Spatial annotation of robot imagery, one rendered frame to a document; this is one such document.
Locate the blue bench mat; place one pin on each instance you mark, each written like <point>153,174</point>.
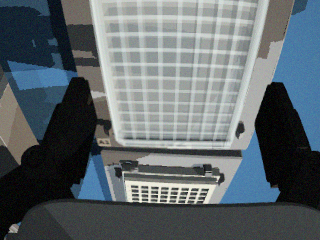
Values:
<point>36,57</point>

